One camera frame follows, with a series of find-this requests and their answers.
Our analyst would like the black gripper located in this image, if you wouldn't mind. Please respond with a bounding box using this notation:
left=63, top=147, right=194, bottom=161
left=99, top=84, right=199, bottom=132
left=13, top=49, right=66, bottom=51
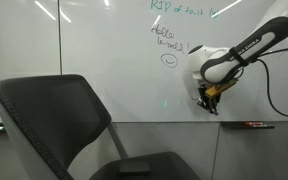
left=197, top=87, right=221, bottom=116

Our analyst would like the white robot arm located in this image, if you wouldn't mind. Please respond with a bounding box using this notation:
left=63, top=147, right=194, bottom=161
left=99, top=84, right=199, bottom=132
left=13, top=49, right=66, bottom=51
left=188, top=0, right=288, bottom=115

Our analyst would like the red whiteboard marker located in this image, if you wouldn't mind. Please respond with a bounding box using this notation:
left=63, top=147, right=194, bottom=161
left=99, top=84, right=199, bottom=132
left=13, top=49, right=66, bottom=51
left=244, top=122, right=263, bottom=127

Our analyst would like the large white whiteboard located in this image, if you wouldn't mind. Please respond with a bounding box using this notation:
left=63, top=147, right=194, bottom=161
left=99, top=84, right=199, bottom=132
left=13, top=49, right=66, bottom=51
left=60, top=0, right=288, bottom=122

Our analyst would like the black mesh office chair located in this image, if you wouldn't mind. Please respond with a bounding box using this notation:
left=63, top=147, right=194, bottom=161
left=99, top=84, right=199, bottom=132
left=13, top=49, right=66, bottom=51
left=0, top=74, right=201, bottom=180

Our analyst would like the left whiteboard panel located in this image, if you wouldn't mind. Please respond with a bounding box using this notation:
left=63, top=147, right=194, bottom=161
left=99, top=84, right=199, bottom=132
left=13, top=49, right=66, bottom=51
left=0, top=0, right=62, bottom=124

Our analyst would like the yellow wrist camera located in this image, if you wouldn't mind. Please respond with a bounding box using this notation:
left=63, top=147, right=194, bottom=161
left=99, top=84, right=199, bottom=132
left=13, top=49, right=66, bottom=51
left=205, top=79, right=237, bottom=98

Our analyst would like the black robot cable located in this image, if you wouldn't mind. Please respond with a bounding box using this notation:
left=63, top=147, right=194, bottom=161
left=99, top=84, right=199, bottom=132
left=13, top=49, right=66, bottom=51
left=230, top=44, right=288, bottom=118

